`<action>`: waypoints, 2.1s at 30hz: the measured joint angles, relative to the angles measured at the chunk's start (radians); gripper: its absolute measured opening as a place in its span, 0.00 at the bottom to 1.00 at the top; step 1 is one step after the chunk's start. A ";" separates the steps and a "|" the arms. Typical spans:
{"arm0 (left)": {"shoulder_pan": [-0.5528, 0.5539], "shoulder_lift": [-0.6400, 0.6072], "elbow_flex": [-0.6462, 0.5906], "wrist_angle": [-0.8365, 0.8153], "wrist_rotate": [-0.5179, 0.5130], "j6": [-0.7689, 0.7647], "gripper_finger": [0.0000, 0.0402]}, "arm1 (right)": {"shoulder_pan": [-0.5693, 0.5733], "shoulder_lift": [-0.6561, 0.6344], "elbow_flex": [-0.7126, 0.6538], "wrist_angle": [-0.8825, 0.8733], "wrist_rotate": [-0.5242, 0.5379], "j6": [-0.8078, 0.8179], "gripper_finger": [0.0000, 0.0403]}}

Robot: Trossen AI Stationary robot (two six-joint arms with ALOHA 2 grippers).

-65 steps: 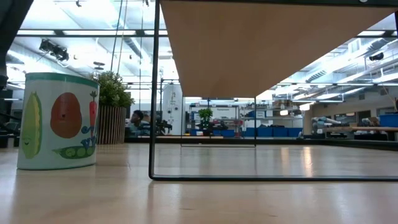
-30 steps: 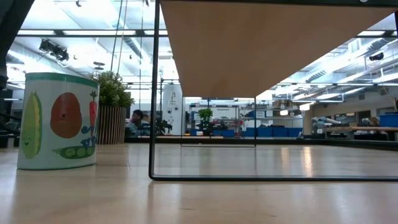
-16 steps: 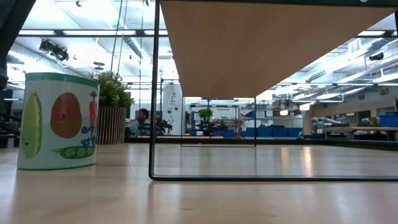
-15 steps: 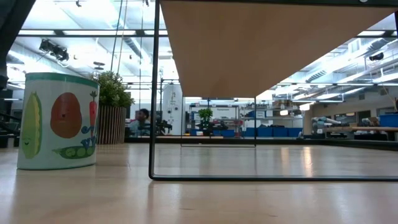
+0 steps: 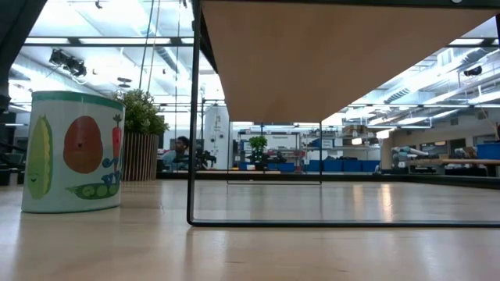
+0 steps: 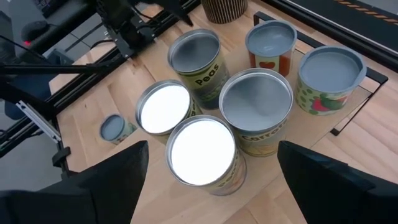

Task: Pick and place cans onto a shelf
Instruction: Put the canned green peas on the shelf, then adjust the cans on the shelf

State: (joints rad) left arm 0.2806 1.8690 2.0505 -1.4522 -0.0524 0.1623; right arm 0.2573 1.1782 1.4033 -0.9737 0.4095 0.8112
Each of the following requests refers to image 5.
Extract green plant in slatted pot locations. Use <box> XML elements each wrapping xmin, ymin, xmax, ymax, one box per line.
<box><xmin>112</xmin><ymin>88</ymin><xmax>170</xmax><ymax>183</ymax></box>

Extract row of blue bins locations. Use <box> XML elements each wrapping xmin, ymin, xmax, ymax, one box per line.
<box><xmin>308</xmin><ymin>158</ymin><xmax>382</xmax><ymax>173</ymax></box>

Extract person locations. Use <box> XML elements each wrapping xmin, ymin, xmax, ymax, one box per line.
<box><xmin>162</xmin><ymin>135</ymin><xmax>191</xmax><ymax>173</ymax></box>

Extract long wooden background table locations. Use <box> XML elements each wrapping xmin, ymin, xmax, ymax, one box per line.
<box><xmin>405</xmin><ymin>158</ymin><xmax>500</xmax><ymax>167</ymax></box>

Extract vegetable print tin can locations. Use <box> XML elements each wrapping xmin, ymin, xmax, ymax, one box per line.
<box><xmin>21</xmin><ymin>90</ymin><xmax>127</xmax><ymax>215</ymax></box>

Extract large blue bin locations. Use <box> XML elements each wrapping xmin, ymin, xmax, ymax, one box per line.
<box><xmin>476</xmin><ymin>142</ymin><xmax>500</xmax><ymax>160</ymax></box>

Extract black ceiling-mounted device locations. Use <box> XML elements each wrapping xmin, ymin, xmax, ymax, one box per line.
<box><xmin>48</xmin><ymin>48</ymin><xmax>88</xmax><ymax>78</ymax></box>

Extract wooden shelf black metal legs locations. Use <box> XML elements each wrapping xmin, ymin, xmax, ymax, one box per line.
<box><xmin>186</xmin><ymin>0</ymin><xmax>500</xmax><ymax>229</ymax></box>

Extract small background potted plant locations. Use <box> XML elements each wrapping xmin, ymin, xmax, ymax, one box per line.
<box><xmin>248</xmin><ymin>135</ymin><xmax>270</xmax><ymax>172</ymax></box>

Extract white pillar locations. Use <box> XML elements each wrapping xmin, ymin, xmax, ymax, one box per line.
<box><xmin>202</xmin><ymin>105</ymin><xmax>231</xmax><ymax>171</ymax></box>

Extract black aluminium rig frame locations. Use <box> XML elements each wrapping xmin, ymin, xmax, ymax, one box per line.
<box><xmin>0</xmin><ymin>36</ymin><xmax>500</xmax><ymax>191</ymax></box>

